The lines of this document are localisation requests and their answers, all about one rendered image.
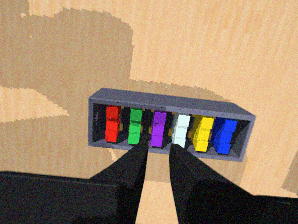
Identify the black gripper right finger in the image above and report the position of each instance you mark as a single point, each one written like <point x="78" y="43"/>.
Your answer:
<point x="203" y="196"/>

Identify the green fuse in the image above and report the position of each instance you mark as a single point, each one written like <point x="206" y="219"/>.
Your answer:
<point x="135" y="125"/>

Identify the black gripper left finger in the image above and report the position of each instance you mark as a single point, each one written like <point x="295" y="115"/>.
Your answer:
<point x="112" y="196"/>

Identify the white fuse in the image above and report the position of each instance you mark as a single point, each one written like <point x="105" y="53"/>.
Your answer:
<point x="180" y="124"/>

